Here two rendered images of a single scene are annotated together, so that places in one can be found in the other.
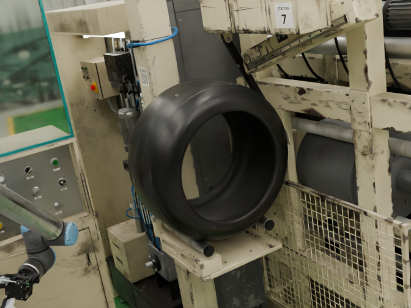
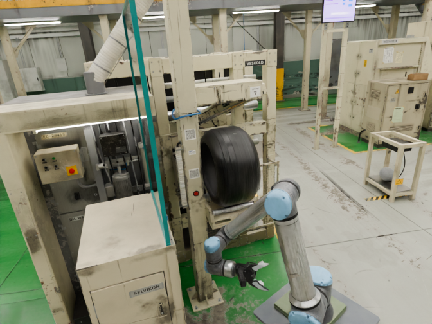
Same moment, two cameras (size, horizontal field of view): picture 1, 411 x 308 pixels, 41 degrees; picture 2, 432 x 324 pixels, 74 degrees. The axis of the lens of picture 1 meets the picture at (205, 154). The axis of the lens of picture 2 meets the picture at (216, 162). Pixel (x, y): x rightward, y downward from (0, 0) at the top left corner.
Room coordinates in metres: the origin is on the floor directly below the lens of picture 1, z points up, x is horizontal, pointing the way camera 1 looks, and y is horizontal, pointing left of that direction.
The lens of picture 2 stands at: (1.74, 2.01, 2.04)
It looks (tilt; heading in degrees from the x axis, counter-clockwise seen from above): 22 degrees down; 280
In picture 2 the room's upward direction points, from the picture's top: 4 degrees counter-clockwise
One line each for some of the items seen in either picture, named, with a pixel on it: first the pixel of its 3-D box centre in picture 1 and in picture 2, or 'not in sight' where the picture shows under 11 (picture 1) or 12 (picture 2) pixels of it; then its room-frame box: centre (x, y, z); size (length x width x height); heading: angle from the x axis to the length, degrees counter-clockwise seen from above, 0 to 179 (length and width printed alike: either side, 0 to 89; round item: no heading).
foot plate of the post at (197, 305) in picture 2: not in sight; (204, 294); (2.26, 0.14, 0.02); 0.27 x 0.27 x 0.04; 28
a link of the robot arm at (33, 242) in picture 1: (36, 235); (213, 249); (2.02, 0.72, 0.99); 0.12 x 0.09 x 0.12; 68
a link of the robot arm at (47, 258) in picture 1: (40, 261); (216, 265); (2.01, 0.73, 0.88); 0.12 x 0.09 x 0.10; 167
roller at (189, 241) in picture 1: (187, 236); (233, 207); (1.98, 0.12, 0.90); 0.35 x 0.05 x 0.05; 28
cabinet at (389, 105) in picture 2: not in sight; (393, 112); (-0.82, -4.16, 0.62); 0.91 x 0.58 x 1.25; 17
